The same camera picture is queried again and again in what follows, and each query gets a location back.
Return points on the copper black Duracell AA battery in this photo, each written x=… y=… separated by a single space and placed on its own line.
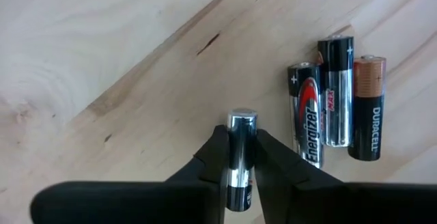
x=367 y=121

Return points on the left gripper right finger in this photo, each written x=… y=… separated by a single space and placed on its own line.
x=341 y=203

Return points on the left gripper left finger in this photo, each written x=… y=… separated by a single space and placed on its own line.
x=119 y=203

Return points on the silver black Energizer AA battery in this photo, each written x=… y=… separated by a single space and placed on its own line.
x=242 y=142
x=338 y=97
x=305 y=114

